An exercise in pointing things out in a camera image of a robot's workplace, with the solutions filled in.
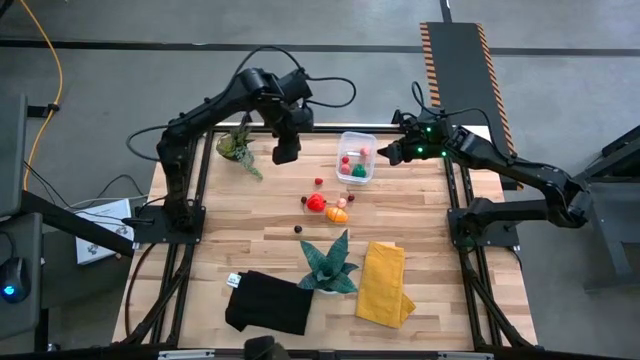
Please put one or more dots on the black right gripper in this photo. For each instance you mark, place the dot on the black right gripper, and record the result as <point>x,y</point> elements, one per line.
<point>430,145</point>

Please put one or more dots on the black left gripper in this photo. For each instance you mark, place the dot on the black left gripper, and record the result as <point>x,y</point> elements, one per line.
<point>292,120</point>

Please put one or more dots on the green toy bell pepper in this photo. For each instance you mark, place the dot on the green toy bell pepper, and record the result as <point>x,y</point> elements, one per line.
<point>359,171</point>

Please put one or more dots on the orange toy pepper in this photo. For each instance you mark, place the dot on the orange toy pepper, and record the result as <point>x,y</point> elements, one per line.
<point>337,215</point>

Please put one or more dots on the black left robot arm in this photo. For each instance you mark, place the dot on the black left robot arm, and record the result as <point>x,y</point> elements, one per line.
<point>210,107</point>

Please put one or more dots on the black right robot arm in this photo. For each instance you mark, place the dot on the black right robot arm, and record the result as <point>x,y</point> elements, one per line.
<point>515,170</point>

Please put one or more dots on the clear plastic tupperware container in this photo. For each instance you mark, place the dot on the clear plastic tupperware container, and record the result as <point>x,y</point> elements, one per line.
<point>356,142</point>

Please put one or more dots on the small succulent in dark pot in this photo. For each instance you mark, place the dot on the small succulent in dark pot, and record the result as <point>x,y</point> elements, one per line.
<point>230,146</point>

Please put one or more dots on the red toy pepper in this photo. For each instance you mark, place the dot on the red toy pepper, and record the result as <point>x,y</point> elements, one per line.
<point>316,203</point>

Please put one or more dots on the black toy berry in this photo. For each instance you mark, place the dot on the black toy berry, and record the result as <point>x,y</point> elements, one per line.
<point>298,229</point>

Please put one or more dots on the black floor mat striped edges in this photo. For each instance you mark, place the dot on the black floor mat striped edges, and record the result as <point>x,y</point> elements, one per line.
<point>465,75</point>

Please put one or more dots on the green snake plant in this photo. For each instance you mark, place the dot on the green snake plant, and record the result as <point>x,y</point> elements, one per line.
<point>327,272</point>

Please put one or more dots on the yellow cloth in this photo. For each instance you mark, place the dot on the yellow cloth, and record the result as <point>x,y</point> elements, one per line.
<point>382,285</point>

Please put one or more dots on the white round plant pot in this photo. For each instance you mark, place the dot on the white round plant pot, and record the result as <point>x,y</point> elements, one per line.
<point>330,292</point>

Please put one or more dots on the black cloth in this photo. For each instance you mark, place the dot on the black cloth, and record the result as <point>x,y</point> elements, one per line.
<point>270,305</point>

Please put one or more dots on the black clamp lever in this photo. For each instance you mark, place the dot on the black clamp lever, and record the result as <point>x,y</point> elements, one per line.
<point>137,221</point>

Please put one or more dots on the white booklet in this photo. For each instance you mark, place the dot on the white booklet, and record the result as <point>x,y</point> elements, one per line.
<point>112,212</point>

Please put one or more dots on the grey metal stand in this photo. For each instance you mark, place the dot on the grey metal stand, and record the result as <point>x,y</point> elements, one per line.
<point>615,250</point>

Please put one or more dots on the black diagonal desk beam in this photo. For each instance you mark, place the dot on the black diagonal desk beam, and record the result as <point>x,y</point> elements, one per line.
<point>55,215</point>

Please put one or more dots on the dark grey desk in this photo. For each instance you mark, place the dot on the dark grey desk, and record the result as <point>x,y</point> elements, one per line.
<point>12,150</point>

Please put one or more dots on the black computer mouse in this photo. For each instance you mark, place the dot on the black computer mouse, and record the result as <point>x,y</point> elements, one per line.
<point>14,280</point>

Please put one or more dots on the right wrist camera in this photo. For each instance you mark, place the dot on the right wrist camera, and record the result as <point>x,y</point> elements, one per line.
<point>420,124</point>

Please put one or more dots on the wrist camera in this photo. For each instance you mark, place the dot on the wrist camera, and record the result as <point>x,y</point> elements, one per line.
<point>296,85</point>
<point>420,124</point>

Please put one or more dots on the black aluminium table frame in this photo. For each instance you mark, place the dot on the black aluminium table frame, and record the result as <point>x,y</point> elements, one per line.
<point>327,129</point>

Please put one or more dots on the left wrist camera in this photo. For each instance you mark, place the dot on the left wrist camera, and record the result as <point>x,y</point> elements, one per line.
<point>296,85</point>

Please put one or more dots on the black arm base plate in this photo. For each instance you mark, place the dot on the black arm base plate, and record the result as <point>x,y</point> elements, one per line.
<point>505,239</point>
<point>150,232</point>

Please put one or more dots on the silver bracket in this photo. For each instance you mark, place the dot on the silver bracket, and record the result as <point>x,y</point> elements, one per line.
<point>465,356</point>
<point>185,355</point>

